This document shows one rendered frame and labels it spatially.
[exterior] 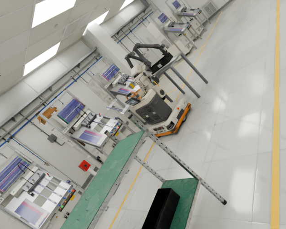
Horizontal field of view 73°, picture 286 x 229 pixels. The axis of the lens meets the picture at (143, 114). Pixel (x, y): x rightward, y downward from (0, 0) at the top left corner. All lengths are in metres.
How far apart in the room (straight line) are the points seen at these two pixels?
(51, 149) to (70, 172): 0.74
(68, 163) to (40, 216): 2.26
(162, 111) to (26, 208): 2.47
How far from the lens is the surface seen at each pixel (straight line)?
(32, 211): 3.45
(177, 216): 1.62
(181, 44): 7.36
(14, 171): 3.71
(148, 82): 3.38
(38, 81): 5.93
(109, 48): 6.69
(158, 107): 3.10
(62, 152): 5.40
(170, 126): 3.12
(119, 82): 4.80
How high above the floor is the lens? 1.36
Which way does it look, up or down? 14 degrees down
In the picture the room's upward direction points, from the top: 47 degrees counter-clockwise
